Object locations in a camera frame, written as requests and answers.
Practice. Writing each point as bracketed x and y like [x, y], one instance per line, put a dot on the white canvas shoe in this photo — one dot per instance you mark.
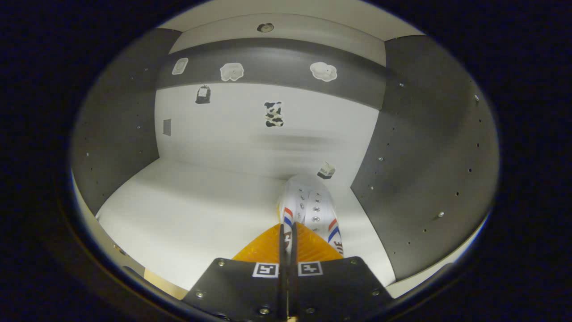
[308, 201]

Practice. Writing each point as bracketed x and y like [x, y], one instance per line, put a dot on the white shoe cabinet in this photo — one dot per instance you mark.
[201, 201]

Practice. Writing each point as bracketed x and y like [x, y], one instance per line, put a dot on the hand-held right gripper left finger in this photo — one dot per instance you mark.
[241, 290]

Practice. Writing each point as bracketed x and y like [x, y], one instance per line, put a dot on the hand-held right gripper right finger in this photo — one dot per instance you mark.
[335, 290]

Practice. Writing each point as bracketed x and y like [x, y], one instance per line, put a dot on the white cabinet shelf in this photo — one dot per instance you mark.
[290, 11]

